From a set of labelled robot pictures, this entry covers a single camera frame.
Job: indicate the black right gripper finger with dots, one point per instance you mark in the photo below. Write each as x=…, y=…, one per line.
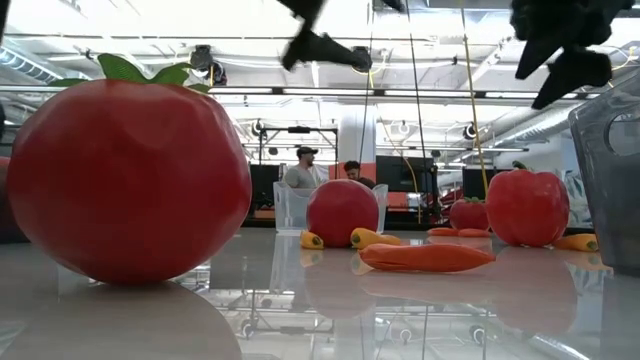
x=537, y=55
x=575, y=70

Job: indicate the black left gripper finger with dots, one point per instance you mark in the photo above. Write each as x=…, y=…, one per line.
x=306, y=10
x=315, y=50

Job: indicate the red toy tomato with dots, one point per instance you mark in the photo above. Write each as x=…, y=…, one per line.
x=468, y=215
x=127, y=185
x=342, y=215

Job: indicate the orange toy chili pepper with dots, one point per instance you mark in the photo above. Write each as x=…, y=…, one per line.
x=577, y=242

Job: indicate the red toy chili pepper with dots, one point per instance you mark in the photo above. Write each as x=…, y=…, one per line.
x=474, y=233
x=442, y=232
x=425, y=257

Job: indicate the yellow toy chili pepper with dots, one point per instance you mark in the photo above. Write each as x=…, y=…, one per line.
x=372, y=237
x=311, y=241

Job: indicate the black metal stand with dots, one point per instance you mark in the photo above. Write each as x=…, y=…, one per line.
x=298, y=129

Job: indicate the white and orange pillar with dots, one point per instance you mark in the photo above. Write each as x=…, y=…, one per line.
x=357, y=135

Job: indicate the person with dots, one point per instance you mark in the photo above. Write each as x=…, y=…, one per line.
x=301, y=175
x=353, y=170

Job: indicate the grey plastic basket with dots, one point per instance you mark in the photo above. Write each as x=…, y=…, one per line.
x=600, y=210

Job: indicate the black panel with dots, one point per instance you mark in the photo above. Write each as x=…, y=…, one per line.
x=264, y=185

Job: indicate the clear plastic basket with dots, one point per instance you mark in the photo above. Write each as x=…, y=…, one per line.
x=290, y=210

